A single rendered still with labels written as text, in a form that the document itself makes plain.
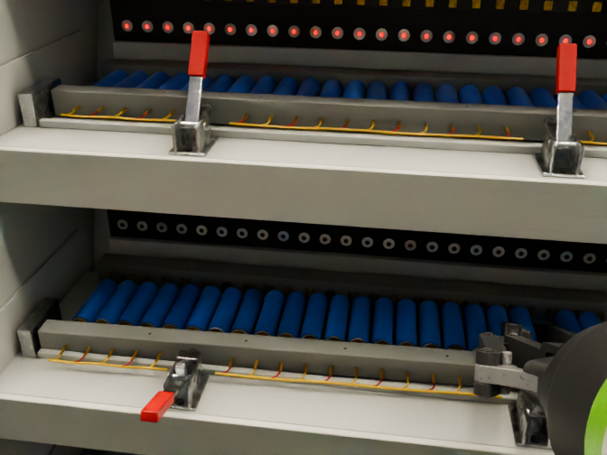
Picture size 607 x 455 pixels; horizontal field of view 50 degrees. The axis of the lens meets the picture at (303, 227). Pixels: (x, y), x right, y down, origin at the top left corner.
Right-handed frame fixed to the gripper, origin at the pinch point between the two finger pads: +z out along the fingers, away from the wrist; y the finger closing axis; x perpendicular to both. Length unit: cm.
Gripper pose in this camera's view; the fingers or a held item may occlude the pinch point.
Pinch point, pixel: (538, 348)
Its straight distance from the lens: 52.0
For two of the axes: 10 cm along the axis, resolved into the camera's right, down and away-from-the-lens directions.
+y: 9.9, 0.7, -1.2
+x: 0.7, -10.0, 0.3
